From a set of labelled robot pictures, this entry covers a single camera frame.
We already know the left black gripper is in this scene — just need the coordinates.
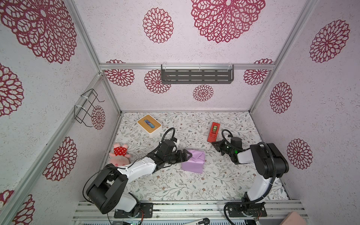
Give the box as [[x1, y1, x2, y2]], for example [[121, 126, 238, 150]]
[[165, 149, 192, 166]]

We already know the pink wrapping paper sheet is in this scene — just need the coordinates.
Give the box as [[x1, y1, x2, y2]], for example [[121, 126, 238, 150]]
[[181, 150, 205, 174]]

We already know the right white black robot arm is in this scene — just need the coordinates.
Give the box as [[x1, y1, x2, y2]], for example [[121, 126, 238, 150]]
[[212, 137, 289, 203]]

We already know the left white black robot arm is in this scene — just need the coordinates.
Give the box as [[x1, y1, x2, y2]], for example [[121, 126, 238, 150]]
[[86, 139, 192, 217]]

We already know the white box with wooden lid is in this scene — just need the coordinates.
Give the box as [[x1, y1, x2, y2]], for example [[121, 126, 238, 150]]
[[136, 114, 162, 138]]

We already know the red tape dispenser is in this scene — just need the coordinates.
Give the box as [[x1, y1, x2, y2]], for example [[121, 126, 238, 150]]
[[207, 122, 220, 143]]

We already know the blue item on wooden lid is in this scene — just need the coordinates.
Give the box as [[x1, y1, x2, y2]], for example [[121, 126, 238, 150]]
[[144, 120, 155, 129]]

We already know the pink plush toy red dress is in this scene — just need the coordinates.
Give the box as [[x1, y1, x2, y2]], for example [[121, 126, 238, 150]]
[[109, 142, 131, 167]]

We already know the pink object bottom right corner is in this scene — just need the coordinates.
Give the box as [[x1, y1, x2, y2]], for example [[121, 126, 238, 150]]
[[280, 211, 307, 225]]

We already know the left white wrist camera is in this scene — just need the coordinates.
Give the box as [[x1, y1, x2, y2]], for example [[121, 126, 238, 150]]
[[171, 137, 180, 146]]

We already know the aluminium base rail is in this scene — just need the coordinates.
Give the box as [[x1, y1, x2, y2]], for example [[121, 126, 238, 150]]
[[71, 200, 308, 225]]

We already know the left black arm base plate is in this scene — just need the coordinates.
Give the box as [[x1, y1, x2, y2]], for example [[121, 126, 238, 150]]
[[114, 202, 154, 219]]

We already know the black knob handle front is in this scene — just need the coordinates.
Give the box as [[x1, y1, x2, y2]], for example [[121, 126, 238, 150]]
[[183, 218, 210, 225]]

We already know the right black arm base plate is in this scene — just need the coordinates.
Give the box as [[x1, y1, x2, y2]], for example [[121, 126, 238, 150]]
[[227, 202, 267, 218]]

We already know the grey slotted wall shelf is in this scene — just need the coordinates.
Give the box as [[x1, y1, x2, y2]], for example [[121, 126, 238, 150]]
[[160, 65, 234, 84]]

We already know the black wire wall rack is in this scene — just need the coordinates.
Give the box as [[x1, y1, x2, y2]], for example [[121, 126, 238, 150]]
[[73, 89, 106, 130]]

